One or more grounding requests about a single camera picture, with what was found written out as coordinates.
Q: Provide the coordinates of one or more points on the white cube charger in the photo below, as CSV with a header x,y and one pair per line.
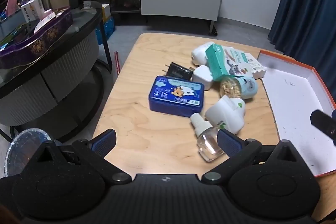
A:
x,y
202,76

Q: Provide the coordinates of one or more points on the clear liquid refill bottle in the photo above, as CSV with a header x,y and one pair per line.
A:
x,y
207,142

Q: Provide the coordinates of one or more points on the teal bandage box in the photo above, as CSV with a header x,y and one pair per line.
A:
x,y
220,64

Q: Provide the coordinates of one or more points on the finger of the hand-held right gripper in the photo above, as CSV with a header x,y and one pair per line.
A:
x,y
321,120

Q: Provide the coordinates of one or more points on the white plug-in device green button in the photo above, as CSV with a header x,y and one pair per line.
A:
x,y
225,113

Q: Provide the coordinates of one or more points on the purple patterned tin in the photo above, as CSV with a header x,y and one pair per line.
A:
x,y
39,43

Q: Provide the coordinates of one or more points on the black roll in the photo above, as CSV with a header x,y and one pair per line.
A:
x,y
215,32

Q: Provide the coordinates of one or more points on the round glass coffee table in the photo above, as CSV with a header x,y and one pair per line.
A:
x,y
65,61

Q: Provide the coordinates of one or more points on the orange-edged white box lid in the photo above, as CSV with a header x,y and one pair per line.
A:
x,y
291,108

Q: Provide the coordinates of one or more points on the trash bin with clear bag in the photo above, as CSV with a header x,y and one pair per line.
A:
x,y
21,150

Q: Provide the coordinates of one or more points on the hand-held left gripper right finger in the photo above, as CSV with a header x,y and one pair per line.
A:
x,y
228,144

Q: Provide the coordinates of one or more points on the white and yellow carton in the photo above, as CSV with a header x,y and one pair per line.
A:
x,y
105,11

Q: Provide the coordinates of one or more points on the plain white plug-in device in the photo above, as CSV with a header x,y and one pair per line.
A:
x,y
199,54

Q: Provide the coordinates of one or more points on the small white cardboard box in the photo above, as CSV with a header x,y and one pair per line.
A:
x,y
256,65

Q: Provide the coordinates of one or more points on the red stick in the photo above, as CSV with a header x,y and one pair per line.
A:
x,y
117,62

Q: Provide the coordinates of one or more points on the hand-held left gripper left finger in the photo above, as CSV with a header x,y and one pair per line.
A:
x,y
105,141

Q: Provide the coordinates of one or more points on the white printed carton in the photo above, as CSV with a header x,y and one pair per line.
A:
x,y
32,10

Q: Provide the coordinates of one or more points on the black wall charger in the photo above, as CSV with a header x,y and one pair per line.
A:
x,y
179,72

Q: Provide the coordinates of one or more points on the blue cartoon tin box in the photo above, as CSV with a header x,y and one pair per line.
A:
x,y
176,95

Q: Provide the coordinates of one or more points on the white television cabinet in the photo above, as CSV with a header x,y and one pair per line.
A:
x,y
181,5

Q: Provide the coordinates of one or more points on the dark blue curtain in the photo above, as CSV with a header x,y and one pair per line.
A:
x,y
307,3

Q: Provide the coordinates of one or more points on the kraft paper bucket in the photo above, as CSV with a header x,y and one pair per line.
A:
x,y
59,1

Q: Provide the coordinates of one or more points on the toothpick jar with blue lid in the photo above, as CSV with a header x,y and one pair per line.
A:
x,y
246,86

